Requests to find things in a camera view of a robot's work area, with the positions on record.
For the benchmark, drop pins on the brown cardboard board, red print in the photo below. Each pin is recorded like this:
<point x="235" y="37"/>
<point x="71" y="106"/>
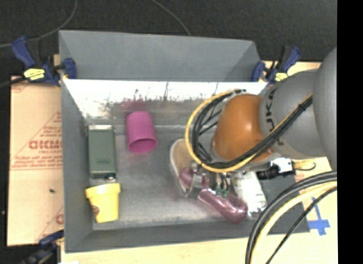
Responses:
<point x="34" y="132"/>

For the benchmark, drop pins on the yellow plastic cup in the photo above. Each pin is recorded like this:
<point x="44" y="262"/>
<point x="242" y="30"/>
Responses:
<point x="104" y="203"/>

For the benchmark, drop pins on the pink plastic cup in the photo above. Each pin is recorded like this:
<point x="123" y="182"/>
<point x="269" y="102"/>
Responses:
<point x="141" y="132"/>

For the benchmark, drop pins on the grey metal bin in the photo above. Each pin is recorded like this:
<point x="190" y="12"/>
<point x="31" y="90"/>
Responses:
<point x="147" y="172"/>

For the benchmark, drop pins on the black cylinder on white bracket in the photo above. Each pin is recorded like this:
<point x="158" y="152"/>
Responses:
<point x="269" y="173"/>

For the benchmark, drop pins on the white plastic bottle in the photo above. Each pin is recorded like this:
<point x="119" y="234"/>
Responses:
<point x="251" y="192"/>

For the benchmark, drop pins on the dark green flat block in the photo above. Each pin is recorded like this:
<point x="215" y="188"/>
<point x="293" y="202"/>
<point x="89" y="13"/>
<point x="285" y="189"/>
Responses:
<point x="101" y="149"/>

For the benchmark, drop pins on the beige oval bowl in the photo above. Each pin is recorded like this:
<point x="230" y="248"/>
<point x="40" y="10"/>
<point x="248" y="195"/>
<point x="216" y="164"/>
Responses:
<point x="179" y="158"/>

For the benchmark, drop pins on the purple clear plastic bottle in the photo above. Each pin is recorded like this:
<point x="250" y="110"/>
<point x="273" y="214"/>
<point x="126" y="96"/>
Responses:
<point x="229" y="206"/>

